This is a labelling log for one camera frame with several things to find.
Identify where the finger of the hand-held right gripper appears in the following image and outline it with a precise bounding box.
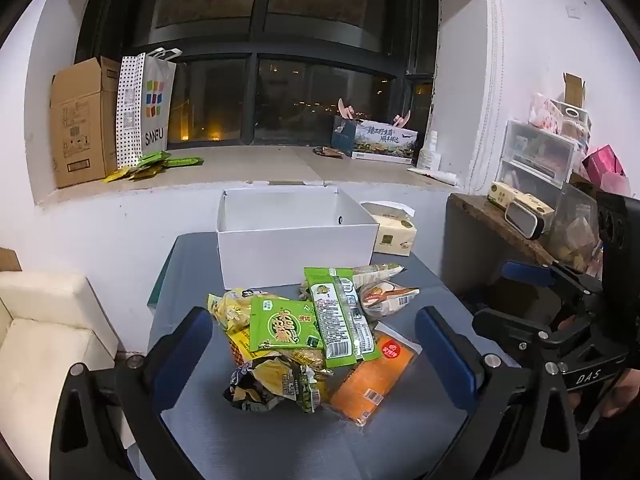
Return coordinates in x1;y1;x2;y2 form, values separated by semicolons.
472;307;596;361
501;260;603;301

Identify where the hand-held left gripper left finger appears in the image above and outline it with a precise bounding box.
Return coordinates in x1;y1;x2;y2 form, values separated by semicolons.
50;306;216;480

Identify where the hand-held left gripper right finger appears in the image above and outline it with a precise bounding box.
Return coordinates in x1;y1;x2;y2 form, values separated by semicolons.
414;306;596;480

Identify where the yellow black snack packet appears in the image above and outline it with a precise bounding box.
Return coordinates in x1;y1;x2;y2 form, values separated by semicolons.
229;352;333;414

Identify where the white cardboard box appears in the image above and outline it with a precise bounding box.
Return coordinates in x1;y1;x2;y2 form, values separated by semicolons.
216;186;381;289

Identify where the person's right hand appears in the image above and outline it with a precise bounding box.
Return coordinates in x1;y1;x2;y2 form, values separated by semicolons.
600;367;640;418

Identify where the white grey device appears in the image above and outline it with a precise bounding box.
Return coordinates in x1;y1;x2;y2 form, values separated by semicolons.
504;202;546;241

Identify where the dark side table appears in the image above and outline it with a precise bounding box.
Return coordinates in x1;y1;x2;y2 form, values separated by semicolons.
444;192;568;313

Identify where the orange striped snack packet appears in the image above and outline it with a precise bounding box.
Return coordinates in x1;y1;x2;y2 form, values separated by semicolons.
226;327;253;368

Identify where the clear plastic container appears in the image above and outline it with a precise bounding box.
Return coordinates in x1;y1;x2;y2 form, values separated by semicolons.
546;182;607;279

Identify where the yellow cartoon snack packet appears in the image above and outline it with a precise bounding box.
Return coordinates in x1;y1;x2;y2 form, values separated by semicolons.
206;287;281;333

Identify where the small yellow tissue pack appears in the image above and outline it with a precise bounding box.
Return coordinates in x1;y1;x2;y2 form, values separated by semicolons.
520;192;556;231
487;181;524;210

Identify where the clear pastry packet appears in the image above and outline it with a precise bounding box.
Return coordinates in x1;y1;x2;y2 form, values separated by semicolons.
357;280;422;320

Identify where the square green snack packet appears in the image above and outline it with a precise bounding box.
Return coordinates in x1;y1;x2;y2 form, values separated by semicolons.
249;296;326;354

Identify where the pink box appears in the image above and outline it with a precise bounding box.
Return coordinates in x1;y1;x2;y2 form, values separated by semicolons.
581;144;627;189

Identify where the pale snack packet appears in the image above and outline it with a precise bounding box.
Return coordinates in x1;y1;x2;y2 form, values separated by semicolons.
350;262;405;288

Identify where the long green snack packet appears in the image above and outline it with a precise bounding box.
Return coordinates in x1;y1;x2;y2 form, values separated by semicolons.
304;266;383;370

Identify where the clear plastic drawer organizer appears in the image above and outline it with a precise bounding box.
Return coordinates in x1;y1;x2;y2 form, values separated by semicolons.
499;120;582;197

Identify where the beige tissue pack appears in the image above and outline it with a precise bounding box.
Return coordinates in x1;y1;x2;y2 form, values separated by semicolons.
360;201;418;257

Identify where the white paper sheet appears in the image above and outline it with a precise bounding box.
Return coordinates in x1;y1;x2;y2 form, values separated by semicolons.
406;166;459;185

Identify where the white bottle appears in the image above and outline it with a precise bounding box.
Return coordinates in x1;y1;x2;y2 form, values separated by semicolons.
416;131;444;171

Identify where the pink patterned bag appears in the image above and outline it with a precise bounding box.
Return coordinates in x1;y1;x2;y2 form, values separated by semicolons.
528;91;564;134

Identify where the small open cardboard box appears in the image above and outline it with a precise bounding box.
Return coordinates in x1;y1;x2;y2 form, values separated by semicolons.
563;72;587;109

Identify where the printed scenery box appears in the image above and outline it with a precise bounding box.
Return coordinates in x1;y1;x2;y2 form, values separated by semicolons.
351;122;419;164

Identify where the pile of green packets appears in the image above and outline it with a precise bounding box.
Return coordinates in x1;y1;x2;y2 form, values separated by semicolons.
102;151;204;183

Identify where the dark blue small box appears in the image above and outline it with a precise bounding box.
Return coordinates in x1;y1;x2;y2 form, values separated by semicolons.
331;115;357;157

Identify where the polka dot shopping bag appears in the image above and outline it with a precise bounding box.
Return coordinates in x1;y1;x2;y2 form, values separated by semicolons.
116;47;182;167

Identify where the brown cardboard box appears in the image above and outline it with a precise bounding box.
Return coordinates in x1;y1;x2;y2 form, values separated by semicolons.
49;56;124;189

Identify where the dark window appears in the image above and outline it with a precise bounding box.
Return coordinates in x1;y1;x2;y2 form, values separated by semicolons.
75;0;442;147

